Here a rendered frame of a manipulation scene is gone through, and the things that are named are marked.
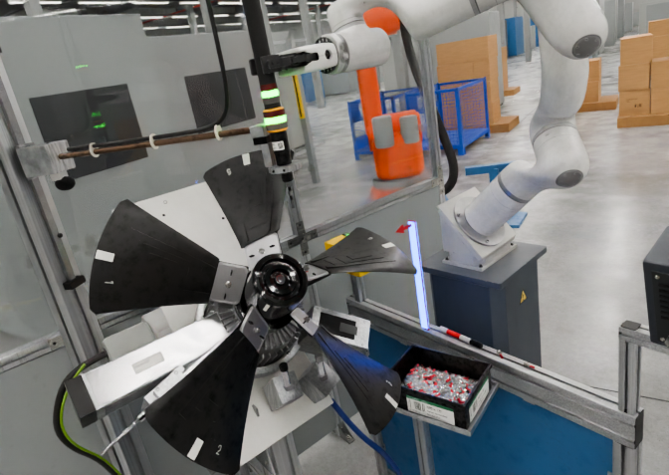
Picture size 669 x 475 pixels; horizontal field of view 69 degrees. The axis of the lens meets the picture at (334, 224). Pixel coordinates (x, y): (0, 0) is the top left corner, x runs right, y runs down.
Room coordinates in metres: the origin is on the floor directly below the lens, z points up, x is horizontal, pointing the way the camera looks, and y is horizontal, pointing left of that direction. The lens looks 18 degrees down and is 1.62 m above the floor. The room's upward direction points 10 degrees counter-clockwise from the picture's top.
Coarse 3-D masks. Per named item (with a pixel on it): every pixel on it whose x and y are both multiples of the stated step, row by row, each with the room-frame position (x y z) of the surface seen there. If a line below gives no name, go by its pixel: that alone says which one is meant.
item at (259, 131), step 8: (256, 128) 1.01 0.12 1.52; (264, 128) 1.01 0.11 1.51; (256, 136) 1.01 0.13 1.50; (264, 136) 1.00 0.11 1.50; (256, 144) 1.00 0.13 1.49; (264, 144) 1.00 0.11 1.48; (264, 152) 1.00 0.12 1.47; (272, 152) 1.01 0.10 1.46; (264, 160) 1.01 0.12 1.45; (272, 160) 1.00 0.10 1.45; (296, 160) 1.02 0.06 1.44; (272, 168) 0.98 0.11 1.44; (280, 168) 0.97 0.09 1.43; (288, 168) 0.97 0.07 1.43; (296, 168) 0.98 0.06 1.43
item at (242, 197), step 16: (240, 160) 1.17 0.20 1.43; (256, 160) 1.16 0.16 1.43; (208, 176) 1.17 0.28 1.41; (224, 176) 1.16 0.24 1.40; (240, 176) 1.14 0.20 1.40; (256, 176) 1.13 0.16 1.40; (272, 176) 1.12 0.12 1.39; (224, 192) 1.13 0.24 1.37; (240, 192) 1.12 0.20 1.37; (256, 192) 1.10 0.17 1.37; (272, 192) 1.09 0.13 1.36; (224, 208) 1.11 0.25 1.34; (240, 208) 1.10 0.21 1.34; (256, 208) 1.08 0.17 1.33; (272, 208) 1.06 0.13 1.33; (240, 224) 1.07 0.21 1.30; (256, 224) 1.05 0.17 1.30; (272, 224) 1.04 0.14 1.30; (240, 240) 1.05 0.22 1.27; (256, 240) 1.04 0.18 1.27
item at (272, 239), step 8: (264, 240) 1.03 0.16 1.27; (272, 240) 1.02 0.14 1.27; (248, 248) 1.04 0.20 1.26; (256, 248) 1.03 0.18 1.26; (264, 248) 1.02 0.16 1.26; (272, 248) 1.01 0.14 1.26; (280, 248) 1.00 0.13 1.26; (248, 256) 1.03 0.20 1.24; (256, 256) 1.02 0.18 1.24; (248, 264) 1.01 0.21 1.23
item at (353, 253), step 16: (352, 240) 1.16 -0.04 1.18; (384, 240) 1.16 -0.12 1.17; (320, 256) 1.09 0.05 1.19; (336, 256) 1.07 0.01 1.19; (352, 256) 1.06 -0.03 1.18; (368, 256) 1.07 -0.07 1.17; (384, 256) 1.08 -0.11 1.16; (400, 256) 1.09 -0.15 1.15; (336, 272) 0.99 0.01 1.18; (352, 272) 0.99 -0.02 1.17; (400, 272) 1.03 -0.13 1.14; (416, 272) 1.05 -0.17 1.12
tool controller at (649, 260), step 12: (660, 240) 0.74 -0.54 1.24; (660, 252) 0.71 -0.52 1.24; (648, 264) 0.70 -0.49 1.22; (660, 264) 0.69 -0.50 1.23; (648, 276) 0.71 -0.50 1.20; (660, 276) 0.69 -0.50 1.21; (648, 288) 0.71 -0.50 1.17; (660, 288) 0.69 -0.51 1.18; (648, 300) 0.72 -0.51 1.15; (660, 300) 0.70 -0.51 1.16; (648, 312) 0.73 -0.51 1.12; (660, 312) 0.70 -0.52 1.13; (660, 324) 0.71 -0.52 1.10; (660, 336) 0.72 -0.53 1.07
